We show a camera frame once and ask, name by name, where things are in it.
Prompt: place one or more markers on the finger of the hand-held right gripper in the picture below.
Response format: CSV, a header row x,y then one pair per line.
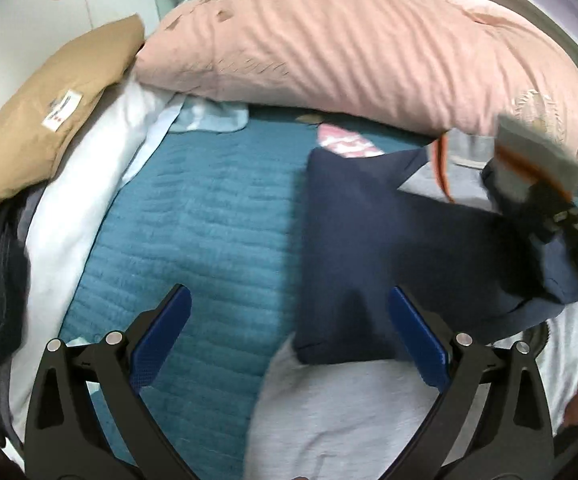
x,y
549,205

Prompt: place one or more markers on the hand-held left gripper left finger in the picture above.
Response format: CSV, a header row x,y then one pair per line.
x,y
165,327

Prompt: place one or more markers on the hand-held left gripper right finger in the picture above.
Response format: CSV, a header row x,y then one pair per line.
x,y
419,340

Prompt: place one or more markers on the grey and navy sweatshirt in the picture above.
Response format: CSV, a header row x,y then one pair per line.
x,y
359,240

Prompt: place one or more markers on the teal quilted blanket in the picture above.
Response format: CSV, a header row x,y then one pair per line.
x,y
194,235

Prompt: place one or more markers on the white cloth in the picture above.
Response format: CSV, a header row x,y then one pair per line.
x,y
84,185

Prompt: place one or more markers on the light blue cloth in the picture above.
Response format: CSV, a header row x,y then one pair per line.
x,y
214,117

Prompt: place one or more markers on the tan folded cloth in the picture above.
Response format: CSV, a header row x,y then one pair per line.
x,y
34,110

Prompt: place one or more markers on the pink striped pillow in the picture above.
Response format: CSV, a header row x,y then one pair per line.
x,y
344,45

